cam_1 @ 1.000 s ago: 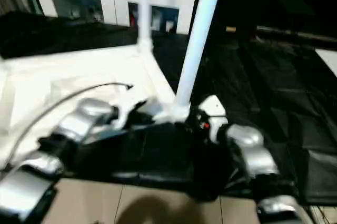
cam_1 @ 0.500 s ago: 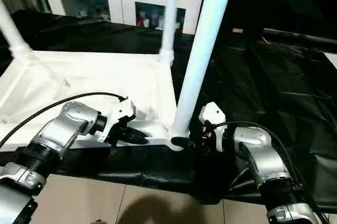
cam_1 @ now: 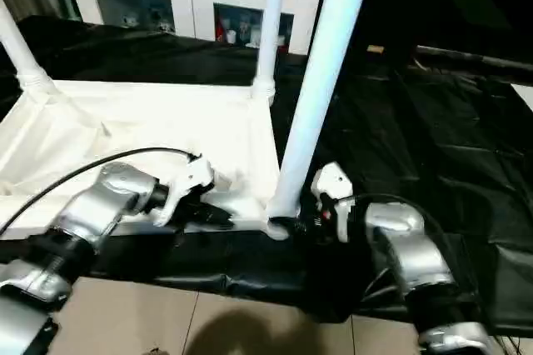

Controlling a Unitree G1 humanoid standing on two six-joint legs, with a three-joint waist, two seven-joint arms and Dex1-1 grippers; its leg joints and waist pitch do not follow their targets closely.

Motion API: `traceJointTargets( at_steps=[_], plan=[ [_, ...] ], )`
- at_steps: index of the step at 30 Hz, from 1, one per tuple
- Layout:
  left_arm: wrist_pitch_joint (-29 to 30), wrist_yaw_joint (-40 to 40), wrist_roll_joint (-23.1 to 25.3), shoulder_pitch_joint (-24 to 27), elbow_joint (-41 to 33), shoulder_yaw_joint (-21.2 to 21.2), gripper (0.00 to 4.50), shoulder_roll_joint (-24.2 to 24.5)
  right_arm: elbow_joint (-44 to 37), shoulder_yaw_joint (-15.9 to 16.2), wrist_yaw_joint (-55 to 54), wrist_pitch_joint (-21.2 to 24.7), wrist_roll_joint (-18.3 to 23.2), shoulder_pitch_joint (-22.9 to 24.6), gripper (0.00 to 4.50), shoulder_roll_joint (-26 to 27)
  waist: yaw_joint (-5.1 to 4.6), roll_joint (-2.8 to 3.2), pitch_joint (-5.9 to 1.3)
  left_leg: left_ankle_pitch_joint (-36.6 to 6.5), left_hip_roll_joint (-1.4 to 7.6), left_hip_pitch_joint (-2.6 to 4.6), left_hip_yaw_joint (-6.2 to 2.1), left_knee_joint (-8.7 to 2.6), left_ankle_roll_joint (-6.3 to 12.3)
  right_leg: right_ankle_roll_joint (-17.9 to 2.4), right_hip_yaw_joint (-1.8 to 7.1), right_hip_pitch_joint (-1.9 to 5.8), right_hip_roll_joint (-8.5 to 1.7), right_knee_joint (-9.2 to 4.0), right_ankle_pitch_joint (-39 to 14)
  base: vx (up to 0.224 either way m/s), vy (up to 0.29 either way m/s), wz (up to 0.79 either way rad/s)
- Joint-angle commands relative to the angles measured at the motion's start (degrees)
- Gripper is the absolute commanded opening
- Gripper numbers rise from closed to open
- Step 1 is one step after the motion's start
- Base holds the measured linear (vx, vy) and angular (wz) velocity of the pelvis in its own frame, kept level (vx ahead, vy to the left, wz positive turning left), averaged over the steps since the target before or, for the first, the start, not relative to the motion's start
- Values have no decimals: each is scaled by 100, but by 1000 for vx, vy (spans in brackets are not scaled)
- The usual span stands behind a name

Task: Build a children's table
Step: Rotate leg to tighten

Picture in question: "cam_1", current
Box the white plastic table top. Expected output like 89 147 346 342
0 78 291 241

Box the white plastic table leg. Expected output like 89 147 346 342
266 0 377 239
0 0 57 102
252 0 288 106

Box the black work mat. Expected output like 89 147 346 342
0 15 533 335

